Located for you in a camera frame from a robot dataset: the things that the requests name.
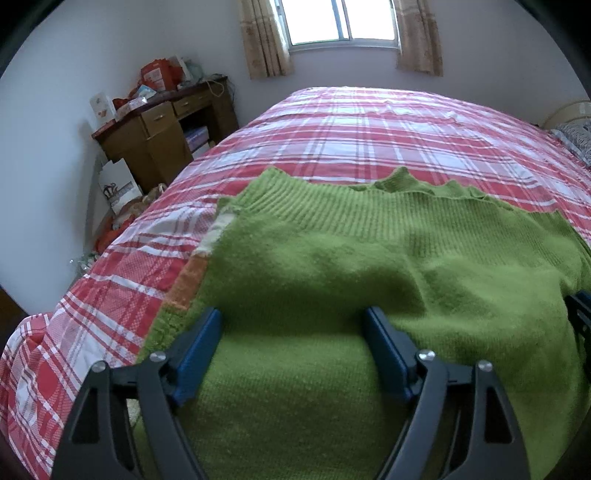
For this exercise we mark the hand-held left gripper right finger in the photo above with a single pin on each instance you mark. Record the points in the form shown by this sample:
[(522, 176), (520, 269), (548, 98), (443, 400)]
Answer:
[(388, 350)]

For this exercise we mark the white paper bag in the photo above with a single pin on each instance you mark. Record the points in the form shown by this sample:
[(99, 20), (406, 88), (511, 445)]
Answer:
[(115, 180)]

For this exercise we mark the white flat box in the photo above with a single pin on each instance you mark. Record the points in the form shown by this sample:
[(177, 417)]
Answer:
[(134, 107)]

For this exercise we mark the bed with red plaid sheet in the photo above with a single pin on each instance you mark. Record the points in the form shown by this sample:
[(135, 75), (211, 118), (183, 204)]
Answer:
[(346, 134)]

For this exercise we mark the grey patterned pillow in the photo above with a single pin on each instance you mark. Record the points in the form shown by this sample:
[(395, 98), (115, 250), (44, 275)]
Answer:
[(577, 138)]

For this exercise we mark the stacked boxes under desk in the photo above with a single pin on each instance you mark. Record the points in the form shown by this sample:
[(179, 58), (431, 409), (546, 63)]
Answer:
[(198, 138)]

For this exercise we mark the pale green bag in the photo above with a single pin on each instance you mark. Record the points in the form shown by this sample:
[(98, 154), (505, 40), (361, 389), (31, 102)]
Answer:
[(195, 71)]

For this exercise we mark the cream bed headboard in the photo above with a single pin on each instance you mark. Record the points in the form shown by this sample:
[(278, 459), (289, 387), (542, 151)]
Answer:
[(572, 110)]

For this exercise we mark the brown wooden door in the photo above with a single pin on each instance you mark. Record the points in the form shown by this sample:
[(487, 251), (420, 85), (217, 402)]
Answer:
[(9, 314)]

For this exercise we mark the green striped knit sweater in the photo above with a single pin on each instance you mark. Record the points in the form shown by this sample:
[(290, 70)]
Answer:
[(323, 258)]

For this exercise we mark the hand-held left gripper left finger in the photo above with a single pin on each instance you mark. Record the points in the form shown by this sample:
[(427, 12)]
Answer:
[(198, 355)]

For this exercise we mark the beige patterned curtain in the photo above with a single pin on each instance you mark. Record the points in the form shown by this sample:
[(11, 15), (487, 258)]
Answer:
[(418, 41), (265, 46)]

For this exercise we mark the red plastic bag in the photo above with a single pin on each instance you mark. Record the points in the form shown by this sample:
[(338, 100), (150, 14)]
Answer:
[(108, 237)]

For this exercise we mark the sliding glass window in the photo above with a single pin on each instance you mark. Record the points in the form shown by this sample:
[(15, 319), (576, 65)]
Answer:
[(314, 18)]

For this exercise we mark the white upright card box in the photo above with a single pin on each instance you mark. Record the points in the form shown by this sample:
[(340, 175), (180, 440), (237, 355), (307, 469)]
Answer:
[(100, 110)]

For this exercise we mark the red gift box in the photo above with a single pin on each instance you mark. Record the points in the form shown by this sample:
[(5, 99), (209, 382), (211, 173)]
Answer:
[(159, 74)]

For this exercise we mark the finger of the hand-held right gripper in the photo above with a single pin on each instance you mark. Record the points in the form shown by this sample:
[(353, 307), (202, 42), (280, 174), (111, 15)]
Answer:
[(581, 318)]

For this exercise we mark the brown wooden desk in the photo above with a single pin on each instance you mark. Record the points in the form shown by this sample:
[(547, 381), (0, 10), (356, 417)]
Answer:
[(157, 143)]

